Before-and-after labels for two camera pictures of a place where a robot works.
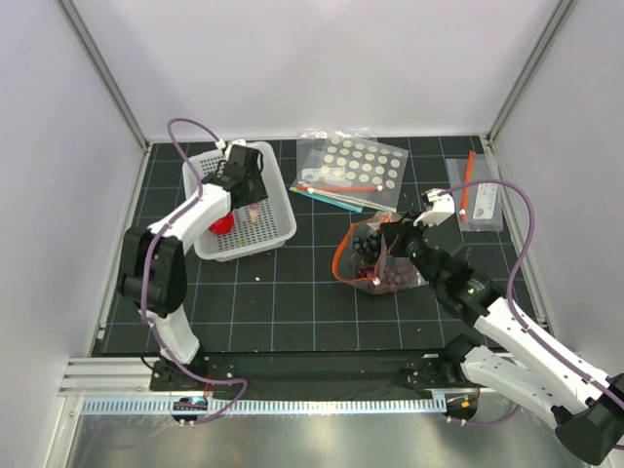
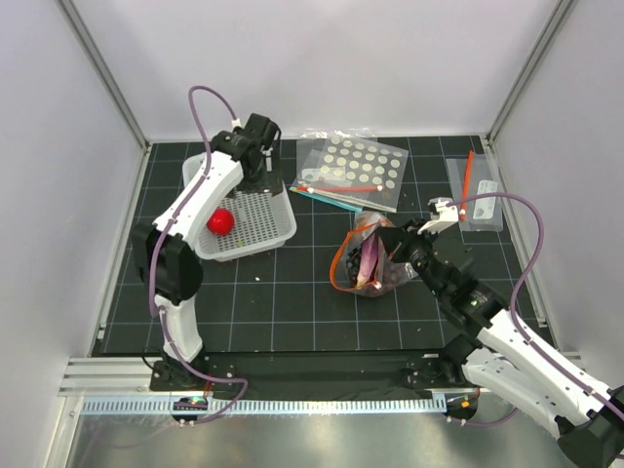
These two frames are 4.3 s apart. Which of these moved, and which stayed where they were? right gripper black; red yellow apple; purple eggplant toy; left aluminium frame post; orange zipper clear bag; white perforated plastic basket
Moved: orange zipper clear bag; purple eggplant toy
Stayed: red yellow apple; left aluminium frame post; white perforated plastic basket; right gripper black
